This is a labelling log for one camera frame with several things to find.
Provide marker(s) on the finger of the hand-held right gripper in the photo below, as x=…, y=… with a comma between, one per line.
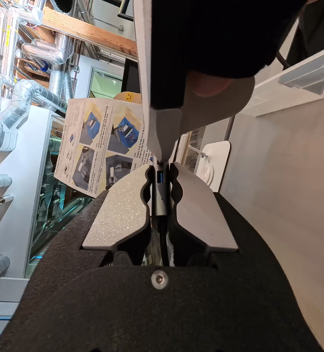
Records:
x=167, y=132

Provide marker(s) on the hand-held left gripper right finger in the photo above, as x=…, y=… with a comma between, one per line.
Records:
x=203, y=220

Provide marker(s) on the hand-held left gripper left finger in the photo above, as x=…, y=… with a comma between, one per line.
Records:
x=118, y=220

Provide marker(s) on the slim grey usb hub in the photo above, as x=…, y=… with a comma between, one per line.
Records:
x=160, y=198

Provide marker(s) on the clear plastic bin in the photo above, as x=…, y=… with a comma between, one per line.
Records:
x=310, y=71

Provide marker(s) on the person's right hand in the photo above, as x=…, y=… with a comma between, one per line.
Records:
x=208, y=85

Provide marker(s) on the yellow smiley sticker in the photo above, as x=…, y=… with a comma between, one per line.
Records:
x=128, y=96

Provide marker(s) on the white stand base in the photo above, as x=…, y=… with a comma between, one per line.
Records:
x=217, y=159

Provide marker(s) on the black monitor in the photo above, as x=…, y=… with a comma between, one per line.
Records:
x=130, y=77

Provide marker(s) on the large glass window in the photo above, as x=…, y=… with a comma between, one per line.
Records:
x=52, y=231

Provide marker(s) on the instruction poster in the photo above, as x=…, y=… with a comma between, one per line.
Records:
x=96, y=137

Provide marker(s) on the silver ventilation duct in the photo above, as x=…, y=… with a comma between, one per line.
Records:
x=24, y=99

